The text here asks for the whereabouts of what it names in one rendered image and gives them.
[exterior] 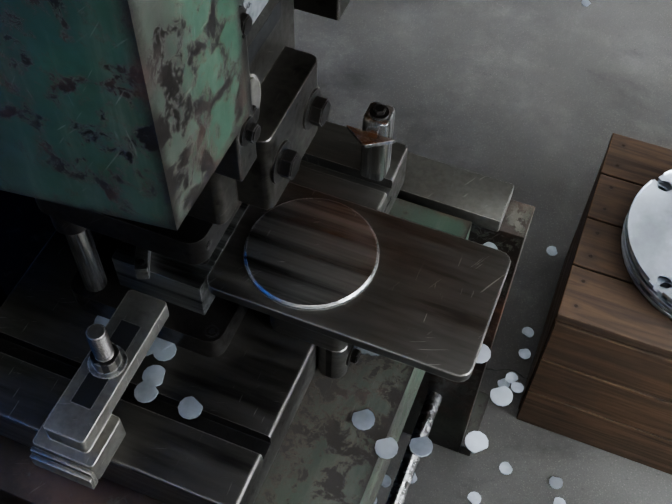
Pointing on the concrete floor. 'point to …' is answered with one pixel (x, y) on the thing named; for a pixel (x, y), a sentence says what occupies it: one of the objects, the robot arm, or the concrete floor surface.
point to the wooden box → (606, 329)
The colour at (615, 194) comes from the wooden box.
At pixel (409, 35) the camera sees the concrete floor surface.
